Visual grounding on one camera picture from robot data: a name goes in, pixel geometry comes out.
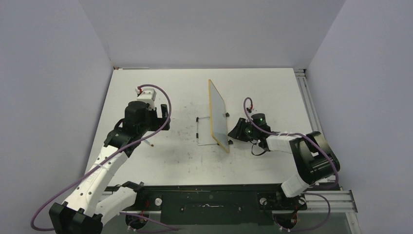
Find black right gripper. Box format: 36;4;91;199
228;117;259;142

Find yellow framed whiteboard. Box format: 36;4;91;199
208;79;230;154

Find white marker pen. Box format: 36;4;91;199
144;140;154;147

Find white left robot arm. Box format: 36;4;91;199
49;101;170;234

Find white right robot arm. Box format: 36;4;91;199
228;113;340;209

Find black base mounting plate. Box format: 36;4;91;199
113;183;307;226

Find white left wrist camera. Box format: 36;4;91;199
135;87;156;105

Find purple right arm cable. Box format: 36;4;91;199
243;97;340;233

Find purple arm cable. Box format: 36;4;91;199
243;97;340;233
30;84;180;233

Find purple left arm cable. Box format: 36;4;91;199
30;84;180;233

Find aluminium right side rail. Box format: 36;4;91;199
293;68;338;181

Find aluminium front frame rail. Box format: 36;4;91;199
66;190;358;215

